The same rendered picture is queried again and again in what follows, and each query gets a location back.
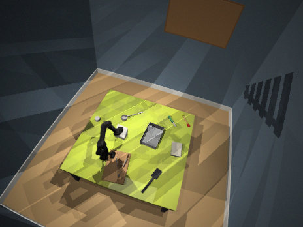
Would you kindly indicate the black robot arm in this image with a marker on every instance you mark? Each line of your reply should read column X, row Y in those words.
column 101, row 144

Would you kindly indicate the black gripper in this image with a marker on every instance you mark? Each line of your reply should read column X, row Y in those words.
column 112, row 154

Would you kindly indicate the wooden board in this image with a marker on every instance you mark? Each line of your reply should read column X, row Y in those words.
column 110, row 170

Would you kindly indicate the black spatula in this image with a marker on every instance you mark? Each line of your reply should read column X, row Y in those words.
column 154, row 175

